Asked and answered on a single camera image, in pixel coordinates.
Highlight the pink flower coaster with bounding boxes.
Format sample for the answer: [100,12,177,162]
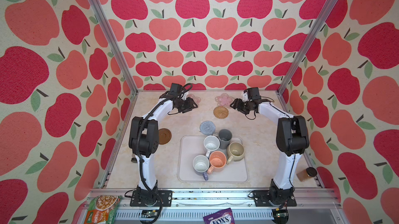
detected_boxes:
[187,94,201,105]
[215,93,235,108]

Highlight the tan round rattan coaster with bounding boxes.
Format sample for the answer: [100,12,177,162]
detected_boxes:
[213,106,229,119]

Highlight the grey round woven coaster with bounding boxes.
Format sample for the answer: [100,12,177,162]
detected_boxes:
[199,121,216,136]

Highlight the brown round wooden coaster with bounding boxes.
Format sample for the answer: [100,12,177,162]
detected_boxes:
[159,128,172,145]

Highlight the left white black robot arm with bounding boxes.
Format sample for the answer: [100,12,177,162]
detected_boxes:
[129,83,198,206]

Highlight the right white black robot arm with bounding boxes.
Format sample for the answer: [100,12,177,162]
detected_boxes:
[230,98,310,206]

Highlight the dark grey mug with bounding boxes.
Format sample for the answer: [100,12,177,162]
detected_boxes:
[215,129,232,149]

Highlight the beige mug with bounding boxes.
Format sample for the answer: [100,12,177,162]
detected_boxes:
[227,142,245,164]

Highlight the white mug upper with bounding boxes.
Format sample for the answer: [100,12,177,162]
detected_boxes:
[203,136,220,158]

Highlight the orange mug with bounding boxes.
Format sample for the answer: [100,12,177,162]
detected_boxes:
[207,151,227,174]

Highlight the white plastic tray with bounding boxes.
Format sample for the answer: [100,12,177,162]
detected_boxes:
[178,135,249,183]

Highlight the grey spice bottle lying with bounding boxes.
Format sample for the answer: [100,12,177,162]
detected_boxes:
[131,154,137,163]

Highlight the black lid spice jar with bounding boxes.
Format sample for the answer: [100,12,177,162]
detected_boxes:
[297,167,318,182]

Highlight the purple Fox's candy bag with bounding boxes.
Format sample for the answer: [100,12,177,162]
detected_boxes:
[203,208,235,224]

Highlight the green snack bag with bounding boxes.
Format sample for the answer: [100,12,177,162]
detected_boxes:
[84,195,122,224]

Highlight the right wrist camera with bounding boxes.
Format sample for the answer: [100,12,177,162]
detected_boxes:
[244,87,262,101]

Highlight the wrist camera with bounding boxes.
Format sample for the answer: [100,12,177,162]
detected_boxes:
[169,83,184,97]
[244,87,262,101]

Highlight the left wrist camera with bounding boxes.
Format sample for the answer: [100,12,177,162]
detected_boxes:
[169,83,184,97]

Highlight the white mug purple handle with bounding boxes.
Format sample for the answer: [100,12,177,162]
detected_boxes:
[192,155,210,181]

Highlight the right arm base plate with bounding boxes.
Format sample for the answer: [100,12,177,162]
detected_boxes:
[248,189,297,207]

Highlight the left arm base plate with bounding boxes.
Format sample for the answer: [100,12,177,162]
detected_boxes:
[130,189,173,207]

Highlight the left aluminium frame post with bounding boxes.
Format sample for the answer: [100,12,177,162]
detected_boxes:
[76,0,138,95]

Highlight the aluminium frame post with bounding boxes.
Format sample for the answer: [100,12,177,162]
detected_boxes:
[76,0,138,95]
[277,0,338,96]

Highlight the aluminium front rail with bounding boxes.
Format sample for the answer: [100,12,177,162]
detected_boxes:
[73,188,349,224]

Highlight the right aluminium frame post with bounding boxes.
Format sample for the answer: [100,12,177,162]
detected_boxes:
[277,0,338,96]

